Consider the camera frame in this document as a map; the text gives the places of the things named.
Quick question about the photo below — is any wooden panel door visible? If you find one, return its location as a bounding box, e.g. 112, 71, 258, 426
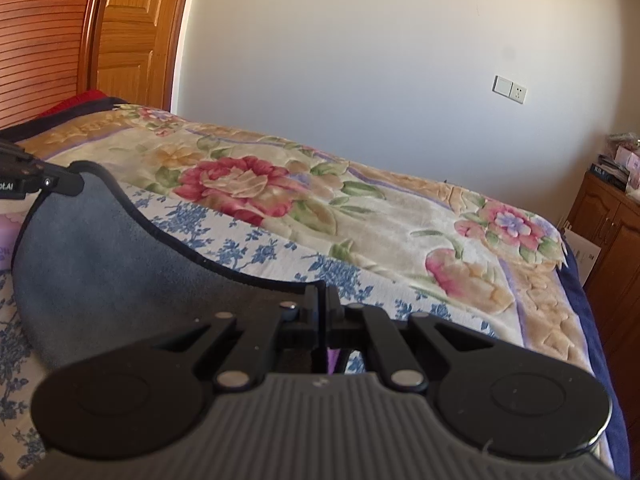
93, 0, 197, 112

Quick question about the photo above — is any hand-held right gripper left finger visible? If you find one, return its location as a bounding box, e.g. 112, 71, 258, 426
154, 285, 321, 393

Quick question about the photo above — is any navy bed sheet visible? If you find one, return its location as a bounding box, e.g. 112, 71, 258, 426
554, 242, 635, 480

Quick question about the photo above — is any grey towel with dark edge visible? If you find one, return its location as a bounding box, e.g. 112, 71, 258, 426
12, 160, 321, 377

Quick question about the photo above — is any red cloth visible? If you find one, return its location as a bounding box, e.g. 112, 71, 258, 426
34, 88, 110, 122

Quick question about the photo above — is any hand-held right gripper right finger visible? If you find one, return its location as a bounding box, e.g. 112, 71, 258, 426
325, 285, 497, 393

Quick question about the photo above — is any slatted wooden headboard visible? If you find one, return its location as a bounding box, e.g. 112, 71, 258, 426
0, 0, 97, 132

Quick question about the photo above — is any pink purple cloth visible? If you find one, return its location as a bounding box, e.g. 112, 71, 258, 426
0, 210, 32, 273

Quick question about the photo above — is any white cardboard box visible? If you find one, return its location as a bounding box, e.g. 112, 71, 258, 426
561, 227, 602, 287

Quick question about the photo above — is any floral plush blanket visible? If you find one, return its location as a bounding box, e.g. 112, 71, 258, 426
19, 103, 597, 377

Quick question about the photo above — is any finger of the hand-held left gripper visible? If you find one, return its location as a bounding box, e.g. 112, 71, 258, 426
31, 160, 85, 197

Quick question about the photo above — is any pile of books and boxes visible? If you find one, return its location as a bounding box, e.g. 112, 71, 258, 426
588, 131, 640, 193

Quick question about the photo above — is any white sheet with blue flowers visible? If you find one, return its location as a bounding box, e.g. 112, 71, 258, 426
0, 180, 497, 472

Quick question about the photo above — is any wooden cabinet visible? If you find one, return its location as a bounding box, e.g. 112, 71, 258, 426
566, 171, 640, 363

